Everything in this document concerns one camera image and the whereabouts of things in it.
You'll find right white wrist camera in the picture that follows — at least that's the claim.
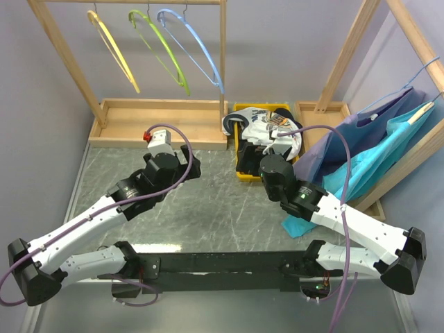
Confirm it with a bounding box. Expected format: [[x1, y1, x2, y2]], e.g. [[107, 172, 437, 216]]
[[268, 128, 296, 146]]

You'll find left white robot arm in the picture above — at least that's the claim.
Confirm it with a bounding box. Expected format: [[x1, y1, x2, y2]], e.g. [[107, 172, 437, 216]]
[[8, 144, 200, 306]]

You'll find wooden hanger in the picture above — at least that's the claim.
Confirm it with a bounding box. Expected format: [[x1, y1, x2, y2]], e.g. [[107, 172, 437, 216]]
[[408, 90, 444, 125]]

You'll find left wooden clothes rack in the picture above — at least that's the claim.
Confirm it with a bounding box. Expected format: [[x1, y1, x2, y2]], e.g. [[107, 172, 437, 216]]
[[27, 1, 228, 150]]

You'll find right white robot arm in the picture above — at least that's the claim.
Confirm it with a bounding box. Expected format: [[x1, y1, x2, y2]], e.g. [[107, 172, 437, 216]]
[[238, 143, 427, 295]]

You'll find white tank top navy trim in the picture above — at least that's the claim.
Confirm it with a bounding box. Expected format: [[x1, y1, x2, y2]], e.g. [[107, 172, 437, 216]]
[[222, 107, 302, 162]]

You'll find blue wire hanger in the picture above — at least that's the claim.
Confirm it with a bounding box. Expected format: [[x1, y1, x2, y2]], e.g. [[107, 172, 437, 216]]
[[357, 56, 441, 114]]

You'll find green plastic hanger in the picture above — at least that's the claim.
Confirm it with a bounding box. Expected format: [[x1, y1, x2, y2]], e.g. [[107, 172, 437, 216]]
[[128, 9, 191, 96]]

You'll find light blue plastic hanger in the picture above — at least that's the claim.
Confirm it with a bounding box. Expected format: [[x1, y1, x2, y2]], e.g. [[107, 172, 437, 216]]
[[156, 1, 226, 94]]

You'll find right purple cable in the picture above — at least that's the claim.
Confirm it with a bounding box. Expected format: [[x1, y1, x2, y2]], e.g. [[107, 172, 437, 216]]
[[277, 124, 359, 333]]

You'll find wooden clothes rack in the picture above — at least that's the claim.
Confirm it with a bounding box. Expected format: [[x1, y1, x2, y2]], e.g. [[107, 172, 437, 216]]
[[293, 1, 443, 212], [27, 1, 228, 150]]

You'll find yellow plastic hanger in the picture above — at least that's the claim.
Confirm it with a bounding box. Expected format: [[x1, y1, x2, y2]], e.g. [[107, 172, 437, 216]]
[[87, 3, 140, 93]]

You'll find right wooden clothes rack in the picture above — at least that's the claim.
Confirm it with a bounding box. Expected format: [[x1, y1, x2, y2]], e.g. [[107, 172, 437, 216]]
[[293, 1, 443, 212]]

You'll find turquoise shirt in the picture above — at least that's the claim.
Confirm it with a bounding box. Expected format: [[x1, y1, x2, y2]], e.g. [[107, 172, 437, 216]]
[[280, 101, 441, 239]]

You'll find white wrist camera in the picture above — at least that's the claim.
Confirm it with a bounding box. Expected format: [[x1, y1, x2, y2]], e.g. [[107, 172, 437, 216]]
[[143, 129, 174, 157], [268, 128, 296, 146]]

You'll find dark navy garment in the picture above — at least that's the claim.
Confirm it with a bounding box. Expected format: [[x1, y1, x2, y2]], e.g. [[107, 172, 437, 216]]
[[274, 108, 302, 129]]

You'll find black base bar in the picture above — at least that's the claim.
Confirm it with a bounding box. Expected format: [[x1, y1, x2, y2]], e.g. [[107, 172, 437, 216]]
[[117, 250, 343, 292]]

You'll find yellow plastic bin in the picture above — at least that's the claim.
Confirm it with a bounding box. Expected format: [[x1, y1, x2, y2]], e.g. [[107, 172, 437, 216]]
[[223, 103, 303, 182]]

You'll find purple blue shirt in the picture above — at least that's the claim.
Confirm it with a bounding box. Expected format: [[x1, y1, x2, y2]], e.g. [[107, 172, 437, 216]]
[[293, 88, 425, 185]]

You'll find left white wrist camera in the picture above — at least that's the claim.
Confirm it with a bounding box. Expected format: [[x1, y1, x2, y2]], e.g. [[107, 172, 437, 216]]
[[143, 129, 174, 157]]

